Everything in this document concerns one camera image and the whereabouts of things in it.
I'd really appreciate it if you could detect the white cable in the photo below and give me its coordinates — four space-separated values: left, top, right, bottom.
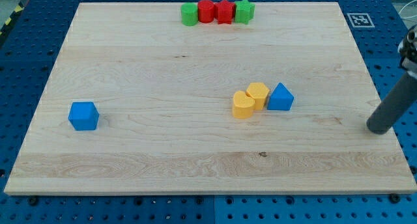
397 0 417 23

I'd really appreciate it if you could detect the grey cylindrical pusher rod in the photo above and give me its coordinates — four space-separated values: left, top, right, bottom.
366 71 416 134

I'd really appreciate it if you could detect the white fiducial marker tag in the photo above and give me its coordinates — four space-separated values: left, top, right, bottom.
347 12 375 28

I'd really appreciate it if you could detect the green cylinder block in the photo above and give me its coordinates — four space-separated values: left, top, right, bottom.
180 3 198 26

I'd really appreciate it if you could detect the wooden board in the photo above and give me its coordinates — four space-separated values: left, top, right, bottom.
5 2 416 195

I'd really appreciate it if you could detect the yellow heart block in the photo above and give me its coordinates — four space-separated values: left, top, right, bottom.
232 91 255 119

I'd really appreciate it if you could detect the red cylinder block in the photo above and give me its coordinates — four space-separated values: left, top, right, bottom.
197 0 214 23

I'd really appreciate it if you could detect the red star block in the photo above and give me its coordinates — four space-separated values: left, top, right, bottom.
214 0 236 24

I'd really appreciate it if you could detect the silver robot tool mount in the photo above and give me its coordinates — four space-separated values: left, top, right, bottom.
397 25 416 77

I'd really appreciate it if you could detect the yellow pentagon block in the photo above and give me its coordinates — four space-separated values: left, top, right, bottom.
246 82 270 110

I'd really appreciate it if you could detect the blue triangle block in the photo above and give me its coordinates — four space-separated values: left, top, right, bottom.
267 83 294 111

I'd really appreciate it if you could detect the green star block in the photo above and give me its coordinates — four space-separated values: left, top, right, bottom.
235 0 255 24

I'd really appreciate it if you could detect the blue cube block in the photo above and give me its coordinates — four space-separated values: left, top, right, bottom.
68 102 100 131

